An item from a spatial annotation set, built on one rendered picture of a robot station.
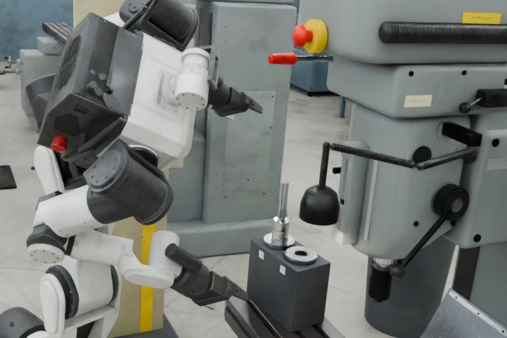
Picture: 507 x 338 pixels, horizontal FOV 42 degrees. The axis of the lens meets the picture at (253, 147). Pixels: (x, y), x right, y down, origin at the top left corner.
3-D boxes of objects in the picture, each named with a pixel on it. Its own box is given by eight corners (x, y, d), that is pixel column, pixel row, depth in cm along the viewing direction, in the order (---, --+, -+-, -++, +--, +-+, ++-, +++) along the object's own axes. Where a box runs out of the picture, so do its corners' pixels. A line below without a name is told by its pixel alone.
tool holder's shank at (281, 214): (278, 216, 190) (282, 179, 187) (288, 219, 188) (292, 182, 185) (274, 219, 187) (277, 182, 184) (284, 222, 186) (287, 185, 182)
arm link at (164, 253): (168, 295, 157) (135, 277, 150) (174, 255, 164) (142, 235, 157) (205, 286, 152) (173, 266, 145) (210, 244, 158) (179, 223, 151)
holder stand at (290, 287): (290, 333, 180) (297, 267, 174) (245, 296, 197) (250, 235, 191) (324, 321, 187) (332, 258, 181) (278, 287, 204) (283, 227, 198)
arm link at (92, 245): (112, 276, 150) (26, 259, 146) (120, 236, 156) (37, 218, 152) (121, 256, 142) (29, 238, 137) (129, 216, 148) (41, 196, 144)
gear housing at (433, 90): (393, 121, 116) (401, 65, 113) (322, 90, 137) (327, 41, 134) (531, 113, 130) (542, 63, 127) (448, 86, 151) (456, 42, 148)
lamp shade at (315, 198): (292, 218, 120) (295, 186, 118) (308, 207, 126) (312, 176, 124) (328, 228, 117) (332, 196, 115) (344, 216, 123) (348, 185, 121)
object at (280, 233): (275, 234, 193) (277, 217, 191) (290, 238, 191) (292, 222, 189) (268, 240, 189) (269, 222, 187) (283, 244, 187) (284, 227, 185)
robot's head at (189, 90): (161, 106, 132) (185, 87, 126) (167, 64, 137) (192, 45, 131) (188, 118, 135) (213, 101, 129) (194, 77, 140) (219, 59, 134)
